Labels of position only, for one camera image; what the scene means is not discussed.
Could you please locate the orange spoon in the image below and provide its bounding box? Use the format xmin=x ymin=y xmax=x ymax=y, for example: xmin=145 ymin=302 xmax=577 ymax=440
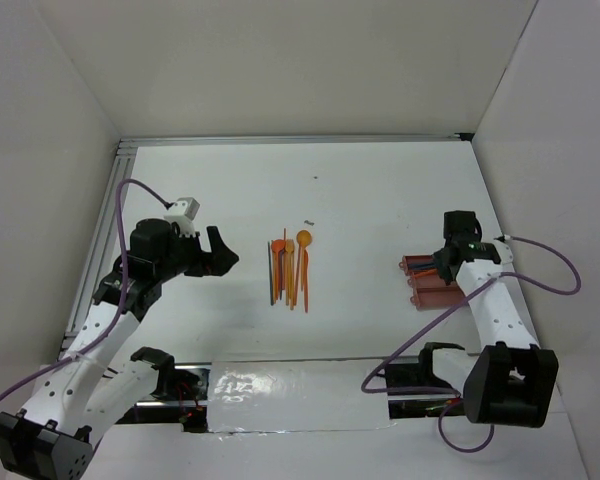
xmin=271 ymin=239 xmax=286 ymax=301

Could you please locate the pink top container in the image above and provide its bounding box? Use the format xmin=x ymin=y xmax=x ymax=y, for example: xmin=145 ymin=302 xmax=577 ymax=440
xmin=399 ymin=255 xmax=436 ymax=275

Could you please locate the blue spoon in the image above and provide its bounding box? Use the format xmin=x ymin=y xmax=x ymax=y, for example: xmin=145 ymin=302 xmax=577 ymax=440
xmin=407 ymin=255 xmax=434 ymax=270

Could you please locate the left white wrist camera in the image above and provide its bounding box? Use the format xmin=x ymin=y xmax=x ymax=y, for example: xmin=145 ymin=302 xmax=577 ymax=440
xmin=164 ymin=197 xmax=200 ymax=238

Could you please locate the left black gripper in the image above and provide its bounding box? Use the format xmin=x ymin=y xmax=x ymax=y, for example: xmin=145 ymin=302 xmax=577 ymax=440
xmin=155 ymin=226 xmax=239 ymax=282

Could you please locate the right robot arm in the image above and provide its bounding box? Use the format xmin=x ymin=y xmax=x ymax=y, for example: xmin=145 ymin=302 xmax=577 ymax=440
xmin=416 ymin=210 xmax=558 ymax=428

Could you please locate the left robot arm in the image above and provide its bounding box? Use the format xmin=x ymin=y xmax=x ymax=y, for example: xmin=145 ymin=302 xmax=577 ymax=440
xmin=0 ymin=219 xmax=239 ymax=479

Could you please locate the yellow fork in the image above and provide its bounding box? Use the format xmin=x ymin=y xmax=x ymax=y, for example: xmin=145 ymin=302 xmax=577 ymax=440
xmin=285 ymin=239 xmax=296 ymax=310

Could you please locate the orange knife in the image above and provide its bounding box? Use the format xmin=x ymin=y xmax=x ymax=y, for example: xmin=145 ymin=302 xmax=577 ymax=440
xmin=302 ymin=249 xmax=309 ymax=314

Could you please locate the aluminium frame rail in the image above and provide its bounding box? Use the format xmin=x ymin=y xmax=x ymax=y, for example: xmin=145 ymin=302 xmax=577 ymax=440
xmin=119 ymin=132 xmax=475 ymax=149

